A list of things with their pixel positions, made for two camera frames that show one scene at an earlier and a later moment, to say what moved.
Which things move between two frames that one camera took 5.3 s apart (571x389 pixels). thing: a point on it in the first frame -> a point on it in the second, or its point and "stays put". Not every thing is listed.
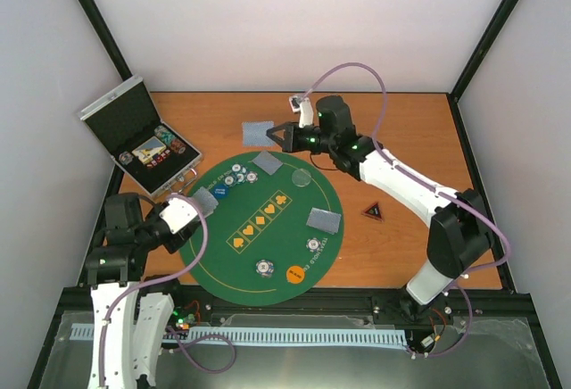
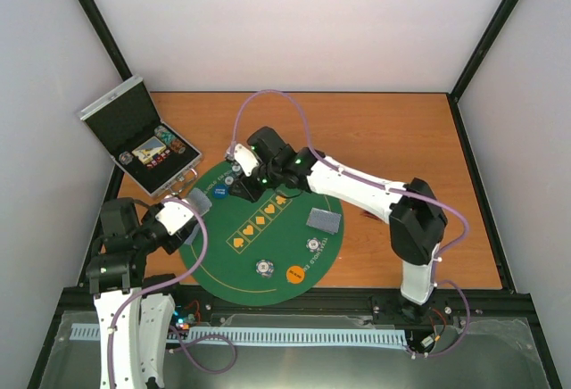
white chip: x=313 y=244 stays put
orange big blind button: x=295 y=274 stays put
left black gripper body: x=173 y=244 stays put
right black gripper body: x=323 y=144 -> x=254 y=193
